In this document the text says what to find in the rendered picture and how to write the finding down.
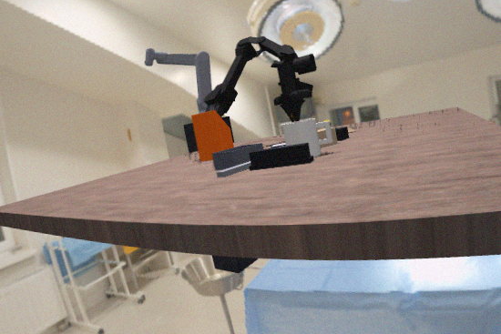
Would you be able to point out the white mug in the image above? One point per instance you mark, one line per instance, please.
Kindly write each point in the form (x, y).
(305, 131)

